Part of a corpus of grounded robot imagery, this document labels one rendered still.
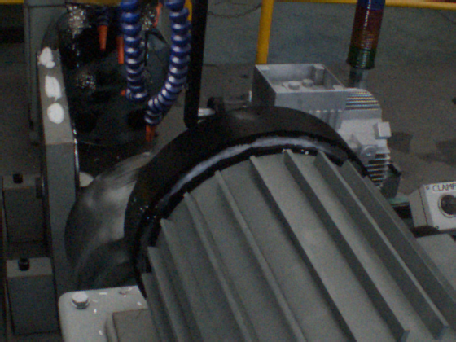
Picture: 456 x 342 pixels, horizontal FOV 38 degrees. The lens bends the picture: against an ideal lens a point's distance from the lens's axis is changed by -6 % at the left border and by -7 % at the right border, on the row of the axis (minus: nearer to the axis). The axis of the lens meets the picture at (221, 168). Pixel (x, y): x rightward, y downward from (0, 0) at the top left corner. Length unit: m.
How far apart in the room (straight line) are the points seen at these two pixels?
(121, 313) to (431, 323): 0.31
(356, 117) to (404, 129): 0.66
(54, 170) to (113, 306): 0.32
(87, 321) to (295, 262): 0.27
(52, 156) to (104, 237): 0.18
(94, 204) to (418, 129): 1.16
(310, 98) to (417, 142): 0.72
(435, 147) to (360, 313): 1.40
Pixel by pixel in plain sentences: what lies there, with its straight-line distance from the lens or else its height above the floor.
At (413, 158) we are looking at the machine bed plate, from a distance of 1.64.
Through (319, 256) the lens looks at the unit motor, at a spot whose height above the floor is 1.35.
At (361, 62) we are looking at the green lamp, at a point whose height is 1.04.
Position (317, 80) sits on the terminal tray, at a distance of 1.12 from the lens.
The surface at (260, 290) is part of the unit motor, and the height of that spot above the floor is 1.34.
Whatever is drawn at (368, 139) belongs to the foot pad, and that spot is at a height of 1.07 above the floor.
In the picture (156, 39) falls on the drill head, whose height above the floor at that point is 1.13.
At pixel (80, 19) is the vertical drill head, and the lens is 0.89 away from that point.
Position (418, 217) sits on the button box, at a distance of 0.99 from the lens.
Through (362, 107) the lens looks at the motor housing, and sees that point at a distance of 1.11.
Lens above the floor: 1.58
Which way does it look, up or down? 32 degrees down
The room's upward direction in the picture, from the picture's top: 6 degrees clockwise
